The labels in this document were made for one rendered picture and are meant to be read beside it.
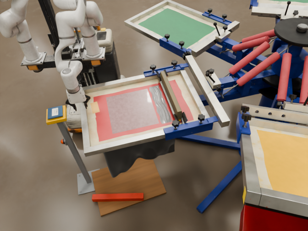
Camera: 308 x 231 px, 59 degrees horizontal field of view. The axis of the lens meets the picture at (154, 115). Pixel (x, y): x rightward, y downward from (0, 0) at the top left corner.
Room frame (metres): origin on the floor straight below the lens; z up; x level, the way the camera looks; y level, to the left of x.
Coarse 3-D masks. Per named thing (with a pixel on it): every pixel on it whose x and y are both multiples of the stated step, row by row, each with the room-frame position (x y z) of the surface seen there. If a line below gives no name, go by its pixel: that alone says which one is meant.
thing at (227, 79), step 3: (219, 78) 1.38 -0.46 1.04; (222, 78) 1.38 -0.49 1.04; (225, 78) 1.38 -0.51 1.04; (228, 78) 1.37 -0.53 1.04; (231, 78) 1.37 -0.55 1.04; (207, 81) 1.37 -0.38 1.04; (222, 81) 1.35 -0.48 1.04; (225, 81) 1.35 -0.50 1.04; (228, 81) 1.35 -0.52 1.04; (231, 81) 1.34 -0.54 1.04; (234, 81) 1.34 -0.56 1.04; (222, 84) 1.33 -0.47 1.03; (225, 84) 1.33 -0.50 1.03; (228, 84) 1.34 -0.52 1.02; (231, 84) 1.34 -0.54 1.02; (225, 87) 1.33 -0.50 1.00; (228, 87) 1.34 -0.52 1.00; (213, 90) 1.32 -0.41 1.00
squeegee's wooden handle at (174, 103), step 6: (162, 72) 1.48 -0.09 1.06; (162, 78) 1.44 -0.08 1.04; (168, 84) 1.35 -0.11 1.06; (168, 90) 1.29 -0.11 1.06; (168, 96) 1.29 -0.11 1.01; (174, 96) 1.23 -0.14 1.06; (174, 102) 1.18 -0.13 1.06; (174, 108) 1.16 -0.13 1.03; (180, 108) 1.12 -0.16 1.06; (180, 114) 1.10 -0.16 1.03
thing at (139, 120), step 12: (144, 108) 1.25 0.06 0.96; (156, 108) 1.24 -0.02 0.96; (168, 108) 1.23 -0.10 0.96; (96, 120) 1.18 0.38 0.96; (108, 120) 1.18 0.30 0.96; (120, 120) 1.17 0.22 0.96; (132, 120) 1.16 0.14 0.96; (144, 120) 1.15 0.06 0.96; (156, 120) 1.14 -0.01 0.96; (192, 120) 1.11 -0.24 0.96; (108, 132) 1.07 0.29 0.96; (120, 132) 1.06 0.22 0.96; (132, 132) 1.05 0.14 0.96
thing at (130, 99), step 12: (156, 84) 1.48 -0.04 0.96; (96, 96) 1.41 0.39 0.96; (108, 96) 1.40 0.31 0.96; (120, 96) 1.39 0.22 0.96; (132, 96) 1.38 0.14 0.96; (144, 96) 1.37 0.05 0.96; (180, 96) 1.33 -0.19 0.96; (108, 108) 1.28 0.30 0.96; (120, 108) 1.27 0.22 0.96; (132, 108) 1.26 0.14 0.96
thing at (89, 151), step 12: (168, 72) 1.56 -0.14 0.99; (180, 72) 1.56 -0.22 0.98; (96, 84) 1.50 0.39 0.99; (108, 84) 1.49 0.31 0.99; (120, 84) 1.50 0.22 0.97; (192, 84) 1.41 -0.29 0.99; (192, 96) 1.29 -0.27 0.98; (84, 108) 1.27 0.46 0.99; (204, 108) 1.17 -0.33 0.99; (84, 120) 1.16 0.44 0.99; (84, 132) 1.06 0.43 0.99; (156, 132) 1.01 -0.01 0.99; (84, 144) 0.97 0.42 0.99; (108, 144) 0.95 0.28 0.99; (120, 144) 0.95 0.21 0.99; (132, 144) 0.96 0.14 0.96
